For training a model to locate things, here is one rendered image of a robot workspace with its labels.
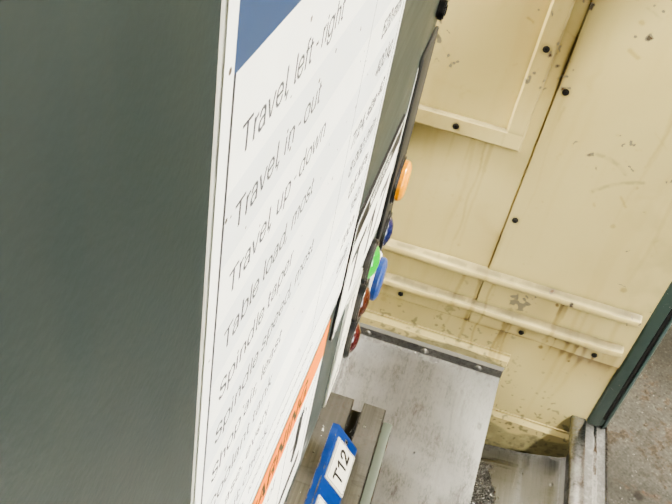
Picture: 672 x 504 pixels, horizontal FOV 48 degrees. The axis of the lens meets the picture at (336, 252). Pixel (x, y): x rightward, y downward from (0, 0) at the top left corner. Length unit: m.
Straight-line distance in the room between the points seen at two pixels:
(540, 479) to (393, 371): 0.39
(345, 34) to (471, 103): 1.05
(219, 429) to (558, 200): 1.16
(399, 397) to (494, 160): 0.52
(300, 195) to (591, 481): 1.41
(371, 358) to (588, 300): 0.43
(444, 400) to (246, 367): 1.36
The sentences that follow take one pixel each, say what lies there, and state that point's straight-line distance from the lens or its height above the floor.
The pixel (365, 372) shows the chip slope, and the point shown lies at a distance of 1.52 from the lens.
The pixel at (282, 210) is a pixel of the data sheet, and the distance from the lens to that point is 0.15.
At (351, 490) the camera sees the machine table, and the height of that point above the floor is 0.90.
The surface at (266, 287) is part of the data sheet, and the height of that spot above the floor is 1.84.
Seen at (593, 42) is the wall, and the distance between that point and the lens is 1.17.
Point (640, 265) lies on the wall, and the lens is 1.37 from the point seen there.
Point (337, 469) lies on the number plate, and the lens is 1.23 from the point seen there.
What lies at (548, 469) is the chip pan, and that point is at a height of 0.67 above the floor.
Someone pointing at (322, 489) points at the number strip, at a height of 0.95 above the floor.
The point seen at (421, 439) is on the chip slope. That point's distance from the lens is 1.50.
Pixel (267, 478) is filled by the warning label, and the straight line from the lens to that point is 0.28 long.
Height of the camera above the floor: 1.96
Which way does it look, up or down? 40 degrees down
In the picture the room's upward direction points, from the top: 12 degrees clockwise
